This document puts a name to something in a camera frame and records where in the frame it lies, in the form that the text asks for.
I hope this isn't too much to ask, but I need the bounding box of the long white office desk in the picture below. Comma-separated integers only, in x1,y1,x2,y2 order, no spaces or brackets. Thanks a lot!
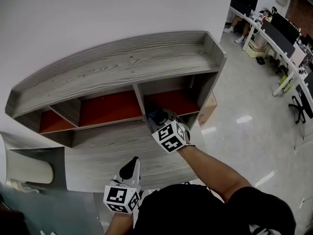
229,5,313,96

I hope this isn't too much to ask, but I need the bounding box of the person's right forearm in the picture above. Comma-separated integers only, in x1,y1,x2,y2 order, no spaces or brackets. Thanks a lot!
177,144,252,203

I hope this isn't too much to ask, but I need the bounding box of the person's left forearm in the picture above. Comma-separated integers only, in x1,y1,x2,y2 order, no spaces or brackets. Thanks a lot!
105,211,134,235

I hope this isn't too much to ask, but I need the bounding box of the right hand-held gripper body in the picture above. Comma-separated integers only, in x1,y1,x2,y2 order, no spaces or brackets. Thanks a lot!
149,115,191,154

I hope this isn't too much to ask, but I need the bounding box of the brown cardboard box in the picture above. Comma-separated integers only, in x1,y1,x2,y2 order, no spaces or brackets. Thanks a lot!
197,92,218,129

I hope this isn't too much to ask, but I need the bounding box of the dark grey desk divider panel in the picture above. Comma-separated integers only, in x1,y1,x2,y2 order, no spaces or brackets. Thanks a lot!
229,0,252,17
261,20,296,58

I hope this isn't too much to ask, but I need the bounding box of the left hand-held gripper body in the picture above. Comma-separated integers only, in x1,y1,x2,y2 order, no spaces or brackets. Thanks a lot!
103,178,142,214

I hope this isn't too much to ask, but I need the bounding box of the blue wiping cloth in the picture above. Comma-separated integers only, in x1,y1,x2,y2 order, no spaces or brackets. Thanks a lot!
146,103,167,126

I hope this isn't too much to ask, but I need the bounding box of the black office chair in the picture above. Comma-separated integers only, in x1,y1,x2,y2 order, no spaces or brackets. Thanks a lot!
288,90,313,125

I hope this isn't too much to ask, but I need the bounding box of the person's black shirt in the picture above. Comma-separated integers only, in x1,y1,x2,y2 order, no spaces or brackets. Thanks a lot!
133,184,296,235

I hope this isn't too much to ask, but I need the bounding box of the grey wooden shelf desk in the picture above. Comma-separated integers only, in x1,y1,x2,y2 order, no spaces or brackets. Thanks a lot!
4,30,227,148

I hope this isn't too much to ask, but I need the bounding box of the green bag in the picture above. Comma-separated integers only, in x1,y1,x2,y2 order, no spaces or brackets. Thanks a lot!
279,75,293,93

